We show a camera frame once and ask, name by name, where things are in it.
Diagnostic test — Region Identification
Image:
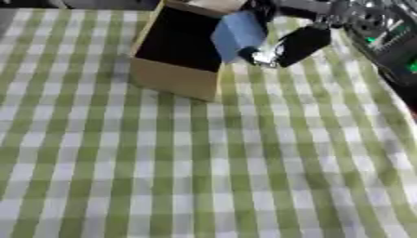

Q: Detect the tan cardboard box black inside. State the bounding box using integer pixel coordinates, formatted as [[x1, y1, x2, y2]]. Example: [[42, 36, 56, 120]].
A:
[[127, 0, 249, 103]]

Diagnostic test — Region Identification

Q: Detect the light blue block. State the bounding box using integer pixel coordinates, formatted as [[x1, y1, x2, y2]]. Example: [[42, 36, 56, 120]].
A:
[[209, 9, 271, 64]]

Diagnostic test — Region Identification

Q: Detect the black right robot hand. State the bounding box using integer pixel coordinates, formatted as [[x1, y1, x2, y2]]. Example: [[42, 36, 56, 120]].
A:
[[235, 0, 334, 69]]

